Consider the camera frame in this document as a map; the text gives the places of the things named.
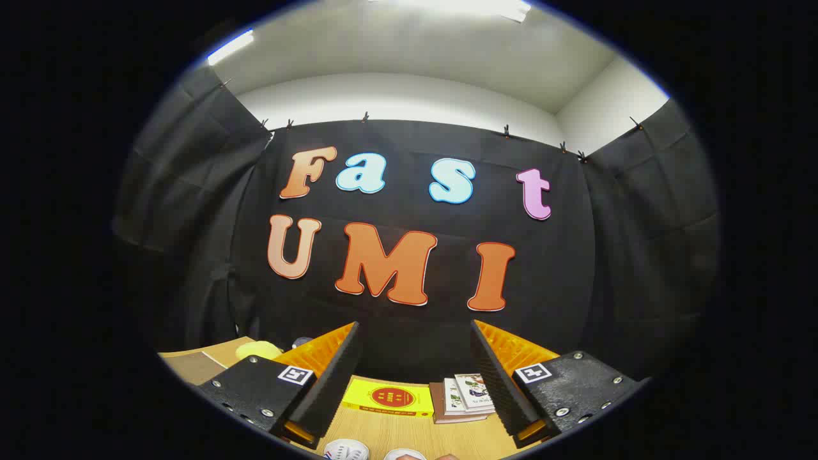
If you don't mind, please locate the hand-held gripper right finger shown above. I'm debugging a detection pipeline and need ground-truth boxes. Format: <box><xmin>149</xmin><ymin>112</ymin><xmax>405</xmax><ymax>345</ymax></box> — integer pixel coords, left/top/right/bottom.
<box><xmin>471</xmin><ymin>319</ymin><xmax>649</xmax><ymax>449</ymax></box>

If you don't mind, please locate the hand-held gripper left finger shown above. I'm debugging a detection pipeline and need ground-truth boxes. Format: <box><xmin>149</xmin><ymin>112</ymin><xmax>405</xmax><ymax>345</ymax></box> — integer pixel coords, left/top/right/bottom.
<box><xmin>197</xmin><ymin>321</ymin><xmax>360</xmax><ymax>450</ymax></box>

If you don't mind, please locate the white book with illustrated cover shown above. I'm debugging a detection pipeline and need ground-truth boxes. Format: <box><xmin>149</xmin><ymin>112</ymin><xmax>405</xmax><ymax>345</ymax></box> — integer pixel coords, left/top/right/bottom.
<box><xmin>454</xmin><ymin>374</ymin><xmax>497</xmax><ymax>413</ymax></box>

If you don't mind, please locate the yellow book with red circle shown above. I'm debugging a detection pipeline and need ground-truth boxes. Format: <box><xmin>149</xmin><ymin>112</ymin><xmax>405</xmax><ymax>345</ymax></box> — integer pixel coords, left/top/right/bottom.
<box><xmin>342</xmin><ymin>377</ymin><xmax>435</xmax><ymax>418</ymax></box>

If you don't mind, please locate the brown book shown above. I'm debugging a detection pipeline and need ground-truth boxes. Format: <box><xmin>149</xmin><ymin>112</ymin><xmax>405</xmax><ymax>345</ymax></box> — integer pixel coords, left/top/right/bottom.
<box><xmin>429</xmin><ymin>382</ymin><xmax>494</xmax><ymax>425</ymax></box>

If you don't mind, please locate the yellow round plush toy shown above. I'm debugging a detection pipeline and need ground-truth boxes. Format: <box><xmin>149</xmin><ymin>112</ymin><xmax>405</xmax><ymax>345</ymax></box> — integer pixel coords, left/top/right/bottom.
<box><xmin>235</xmin><ymin>341</ymin><xmax>283</xmax><ymax>360</ymax></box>

